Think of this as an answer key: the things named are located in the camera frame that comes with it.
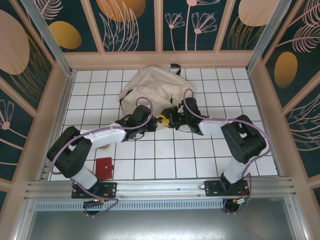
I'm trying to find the cream canvas backpack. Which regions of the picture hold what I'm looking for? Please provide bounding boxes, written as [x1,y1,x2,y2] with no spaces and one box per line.
[118,63,195,131]

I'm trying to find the red wallet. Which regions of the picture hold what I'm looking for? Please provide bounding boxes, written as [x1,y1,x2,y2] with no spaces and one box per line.
[96,157,115,180]

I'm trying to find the dark panel with pink flowers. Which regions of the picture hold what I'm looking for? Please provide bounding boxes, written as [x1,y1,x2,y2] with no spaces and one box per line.
[162,0,218,52]

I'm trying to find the dark panel gold circle leaves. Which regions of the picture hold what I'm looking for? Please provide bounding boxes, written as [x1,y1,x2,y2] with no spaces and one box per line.
[89,0,158,53]

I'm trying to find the dark panel with peach circle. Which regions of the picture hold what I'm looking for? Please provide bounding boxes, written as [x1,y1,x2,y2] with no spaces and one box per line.
[0,0,55,112]
[219,0,275,52]

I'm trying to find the grey metal sheet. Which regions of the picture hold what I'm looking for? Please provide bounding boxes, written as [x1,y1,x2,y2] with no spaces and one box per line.
[14,197,308,240]

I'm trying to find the dark panel small gold oval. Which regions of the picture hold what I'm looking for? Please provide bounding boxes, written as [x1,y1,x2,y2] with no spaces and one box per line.
[31,0,101,53]

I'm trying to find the dark panel with pink ferns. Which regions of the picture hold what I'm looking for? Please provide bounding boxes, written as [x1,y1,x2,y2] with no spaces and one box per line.
[284,92,320,178]

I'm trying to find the dark panel gold oval fern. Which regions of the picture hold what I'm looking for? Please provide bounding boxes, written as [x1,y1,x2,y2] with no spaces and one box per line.
[263,0,320,108]

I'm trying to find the dark panel with single flower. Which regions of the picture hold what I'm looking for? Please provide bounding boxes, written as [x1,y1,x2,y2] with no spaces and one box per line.
[0,86,35,182]

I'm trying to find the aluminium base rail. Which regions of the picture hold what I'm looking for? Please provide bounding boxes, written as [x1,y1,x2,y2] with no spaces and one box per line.
[23,176,298,201]

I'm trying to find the aluminium side rail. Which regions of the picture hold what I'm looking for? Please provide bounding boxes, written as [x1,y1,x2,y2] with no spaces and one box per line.
[246,70,285,178]
[37,70,77,181]

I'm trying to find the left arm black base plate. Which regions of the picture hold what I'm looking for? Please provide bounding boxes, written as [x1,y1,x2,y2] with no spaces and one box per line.
[71,181,118,200]

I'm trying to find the slotted grey cable duct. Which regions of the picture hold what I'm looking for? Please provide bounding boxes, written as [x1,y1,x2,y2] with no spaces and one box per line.
[33,198,226,211]

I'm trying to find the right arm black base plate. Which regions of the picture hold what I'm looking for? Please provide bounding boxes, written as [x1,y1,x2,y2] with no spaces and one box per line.
[204,179,251,197]

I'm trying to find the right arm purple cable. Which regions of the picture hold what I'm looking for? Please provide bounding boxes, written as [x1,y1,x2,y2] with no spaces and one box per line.
[183,88,273,216]

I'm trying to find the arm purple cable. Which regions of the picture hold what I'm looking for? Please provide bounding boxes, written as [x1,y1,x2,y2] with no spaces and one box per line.
[49,96,154,218]
[183,88,273,216]

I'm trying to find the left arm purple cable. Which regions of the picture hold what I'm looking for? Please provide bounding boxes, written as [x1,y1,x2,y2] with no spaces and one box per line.
[49,96,154,218]

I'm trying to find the aluminium corner post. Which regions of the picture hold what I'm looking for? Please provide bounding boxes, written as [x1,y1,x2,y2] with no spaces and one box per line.
[19,0,77,78]
[246,0,301,75]

